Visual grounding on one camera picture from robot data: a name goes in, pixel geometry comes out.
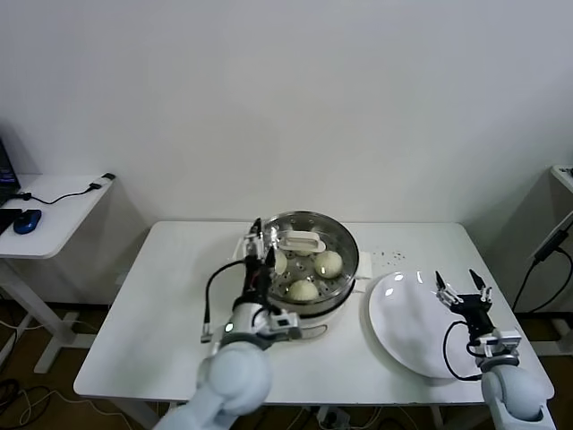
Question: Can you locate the oval glass pot lid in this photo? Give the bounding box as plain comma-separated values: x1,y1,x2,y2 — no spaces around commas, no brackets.
261,213,359,310

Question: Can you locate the white power strip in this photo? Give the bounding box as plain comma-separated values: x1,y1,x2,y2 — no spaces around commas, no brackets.
316,405,353,426

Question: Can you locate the stainless steel steamer basket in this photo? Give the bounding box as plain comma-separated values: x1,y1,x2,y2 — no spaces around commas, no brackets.
232,210,375,317

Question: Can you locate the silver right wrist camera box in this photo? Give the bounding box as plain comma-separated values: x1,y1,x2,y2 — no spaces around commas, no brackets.
476,330,523,359

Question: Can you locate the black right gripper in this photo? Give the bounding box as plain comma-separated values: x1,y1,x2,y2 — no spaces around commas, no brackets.
434,268,499,345

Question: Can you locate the black power adapter cable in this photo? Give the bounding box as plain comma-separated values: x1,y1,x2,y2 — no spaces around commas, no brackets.
512,221,573,314

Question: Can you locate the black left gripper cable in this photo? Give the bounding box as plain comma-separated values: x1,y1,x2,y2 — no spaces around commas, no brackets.
201,261,250,344

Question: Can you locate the white side table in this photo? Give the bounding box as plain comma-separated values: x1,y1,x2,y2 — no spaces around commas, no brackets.
0,173,118,374

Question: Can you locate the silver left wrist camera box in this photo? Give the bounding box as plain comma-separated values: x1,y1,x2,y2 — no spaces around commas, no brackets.
267,312,302,342

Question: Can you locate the white desk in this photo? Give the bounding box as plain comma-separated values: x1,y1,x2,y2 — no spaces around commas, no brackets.
549,164,573,198

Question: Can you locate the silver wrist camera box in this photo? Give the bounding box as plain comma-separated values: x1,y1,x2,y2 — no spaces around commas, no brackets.
267,312,302,342
476,330,523,359

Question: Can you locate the blue computer mouse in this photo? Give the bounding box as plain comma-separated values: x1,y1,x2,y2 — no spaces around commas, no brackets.
13,209,44,235

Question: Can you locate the cream electric cooker base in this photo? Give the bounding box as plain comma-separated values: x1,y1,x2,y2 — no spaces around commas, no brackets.
268,279,359,342

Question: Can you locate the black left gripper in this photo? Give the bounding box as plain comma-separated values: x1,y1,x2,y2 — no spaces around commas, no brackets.
241,218,279,305

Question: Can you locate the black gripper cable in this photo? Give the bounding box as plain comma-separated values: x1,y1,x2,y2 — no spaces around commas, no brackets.
442,320,484,383
201,261,250,344

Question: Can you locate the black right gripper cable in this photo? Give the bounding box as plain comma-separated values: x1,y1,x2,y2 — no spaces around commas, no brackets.
442,320,484,383

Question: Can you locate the large white plate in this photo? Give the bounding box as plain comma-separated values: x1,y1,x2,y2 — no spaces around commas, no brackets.
366,271,487,387

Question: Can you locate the black laptop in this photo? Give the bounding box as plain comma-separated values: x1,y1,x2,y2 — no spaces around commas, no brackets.
0,131,24,237

